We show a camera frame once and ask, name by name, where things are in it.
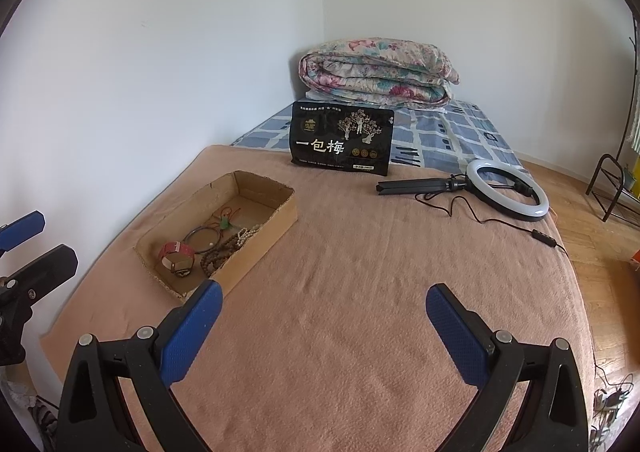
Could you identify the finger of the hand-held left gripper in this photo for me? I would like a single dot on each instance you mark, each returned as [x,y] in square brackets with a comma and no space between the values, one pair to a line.
[22,227]
[45,269]

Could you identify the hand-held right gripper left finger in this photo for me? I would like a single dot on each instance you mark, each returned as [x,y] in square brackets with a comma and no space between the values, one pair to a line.
[192,332]

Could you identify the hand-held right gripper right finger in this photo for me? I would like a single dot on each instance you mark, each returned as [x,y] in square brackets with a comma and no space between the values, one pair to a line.
[455,332]

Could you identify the shallow cardboard box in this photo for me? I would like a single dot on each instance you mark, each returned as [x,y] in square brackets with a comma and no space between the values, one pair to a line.
[270,228]

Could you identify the dark thin bangle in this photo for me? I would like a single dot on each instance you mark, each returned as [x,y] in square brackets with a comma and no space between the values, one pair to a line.
[192,233]

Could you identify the patterned cloth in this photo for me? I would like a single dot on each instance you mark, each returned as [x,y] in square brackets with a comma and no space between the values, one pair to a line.
[42,424]

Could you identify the orange box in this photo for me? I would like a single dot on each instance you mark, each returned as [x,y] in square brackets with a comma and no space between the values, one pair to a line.
[636,262]

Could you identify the blue checked bed sheet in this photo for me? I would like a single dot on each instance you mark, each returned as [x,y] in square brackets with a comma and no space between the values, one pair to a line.
[440,131]

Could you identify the black metal rack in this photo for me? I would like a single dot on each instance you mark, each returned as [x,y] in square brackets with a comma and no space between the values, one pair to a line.
[602,182]

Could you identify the black snack bag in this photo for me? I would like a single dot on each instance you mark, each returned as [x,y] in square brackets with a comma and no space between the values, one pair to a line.
[340,146]

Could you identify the white folded sheet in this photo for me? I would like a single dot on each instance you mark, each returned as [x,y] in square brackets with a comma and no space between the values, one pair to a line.
[435,105]

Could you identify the folded floral quilt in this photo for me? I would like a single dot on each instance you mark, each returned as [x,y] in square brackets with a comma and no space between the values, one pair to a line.
[375,71]

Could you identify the green striped hanging cloth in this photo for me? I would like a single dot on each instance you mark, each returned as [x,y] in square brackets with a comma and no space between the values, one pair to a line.
[635,121]

